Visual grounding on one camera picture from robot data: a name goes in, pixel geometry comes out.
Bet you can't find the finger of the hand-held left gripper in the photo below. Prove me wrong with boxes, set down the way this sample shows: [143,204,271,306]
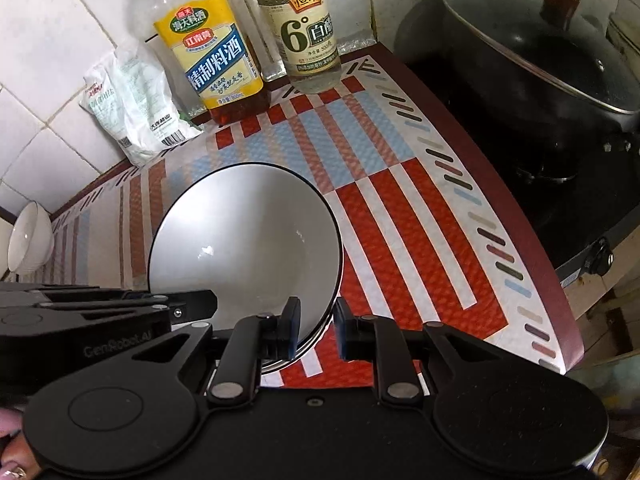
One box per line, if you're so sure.
[30,284,171,308]
[150,288,220,332]

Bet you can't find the striped red and blue mat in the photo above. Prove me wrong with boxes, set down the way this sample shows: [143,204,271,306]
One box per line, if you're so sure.
[0,42,577,392]

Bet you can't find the black wok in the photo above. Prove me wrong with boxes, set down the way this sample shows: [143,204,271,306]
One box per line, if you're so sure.
[394,0,640,183]

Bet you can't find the clear white vinegar bottle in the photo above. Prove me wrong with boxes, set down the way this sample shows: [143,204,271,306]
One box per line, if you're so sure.
[250,0,343,95]

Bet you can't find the cardboard box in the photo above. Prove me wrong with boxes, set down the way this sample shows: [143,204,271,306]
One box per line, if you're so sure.
[562,270,640,376]

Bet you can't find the person's left hand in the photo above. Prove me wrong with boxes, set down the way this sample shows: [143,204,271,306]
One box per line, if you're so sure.
[0,406,44,480]

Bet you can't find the black gas stove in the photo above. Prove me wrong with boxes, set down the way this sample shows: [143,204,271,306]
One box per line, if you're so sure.
[395,40,640,286]

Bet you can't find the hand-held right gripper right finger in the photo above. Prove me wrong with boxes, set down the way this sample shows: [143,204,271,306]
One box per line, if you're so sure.
[333,297,502,407]

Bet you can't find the glass wok lid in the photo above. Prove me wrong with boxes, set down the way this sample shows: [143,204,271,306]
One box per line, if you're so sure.
[441,0,640,115]

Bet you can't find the yellow label cooking wine bottle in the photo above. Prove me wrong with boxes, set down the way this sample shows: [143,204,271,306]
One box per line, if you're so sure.
[150,0,265,126]

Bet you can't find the white plastic salt bag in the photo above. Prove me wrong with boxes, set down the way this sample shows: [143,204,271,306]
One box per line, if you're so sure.
[79,40,205,167]

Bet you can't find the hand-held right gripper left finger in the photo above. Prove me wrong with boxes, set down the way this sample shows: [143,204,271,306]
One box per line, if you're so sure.
[132,296,303,409]

